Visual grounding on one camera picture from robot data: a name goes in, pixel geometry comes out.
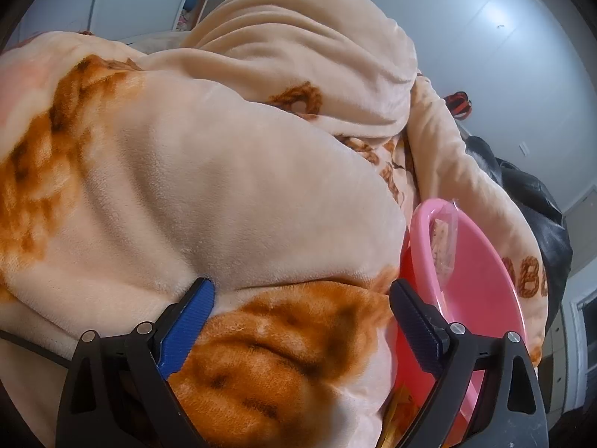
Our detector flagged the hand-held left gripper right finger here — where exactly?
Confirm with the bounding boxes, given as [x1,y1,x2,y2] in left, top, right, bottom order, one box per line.
[389,279,549,448]

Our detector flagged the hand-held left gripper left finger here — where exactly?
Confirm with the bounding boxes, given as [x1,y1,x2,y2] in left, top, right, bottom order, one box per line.
[56,277,216,448]

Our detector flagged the pink plastic basin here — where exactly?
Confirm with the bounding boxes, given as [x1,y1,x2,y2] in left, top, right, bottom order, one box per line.
[385,198,530,448]

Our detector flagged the clear snack packet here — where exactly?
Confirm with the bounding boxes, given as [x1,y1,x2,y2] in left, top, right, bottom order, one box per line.
[431,200,462,286]

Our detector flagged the orange snack packet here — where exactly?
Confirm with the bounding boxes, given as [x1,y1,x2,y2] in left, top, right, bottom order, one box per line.
[379,385,424,448]

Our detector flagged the beige printed fleece blanket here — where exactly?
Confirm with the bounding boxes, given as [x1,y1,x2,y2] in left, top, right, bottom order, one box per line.
[0,0,551,448]

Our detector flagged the white framed window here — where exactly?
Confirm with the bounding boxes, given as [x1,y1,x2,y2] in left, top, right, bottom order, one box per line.
[565,289,594,414]

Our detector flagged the black plastic bag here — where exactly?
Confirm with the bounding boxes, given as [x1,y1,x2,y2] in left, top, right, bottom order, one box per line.
[459,135,573,334]

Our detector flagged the red and black bag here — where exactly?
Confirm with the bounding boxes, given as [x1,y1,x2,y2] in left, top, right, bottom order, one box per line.
[442,92,473,119]

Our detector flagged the colourful clothes pile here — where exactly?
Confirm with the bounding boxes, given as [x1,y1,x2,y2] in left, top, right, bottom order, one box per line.
[175,0,207,32]

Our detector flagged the white wardrobe door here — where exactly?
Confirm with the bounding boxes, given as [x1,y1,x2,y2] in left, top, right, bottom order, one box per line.
[14,0,206,52]

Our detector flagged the black cable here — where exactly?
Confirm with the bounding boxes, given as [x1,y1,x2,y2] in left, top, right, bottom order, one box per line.
[0,329,75,370]

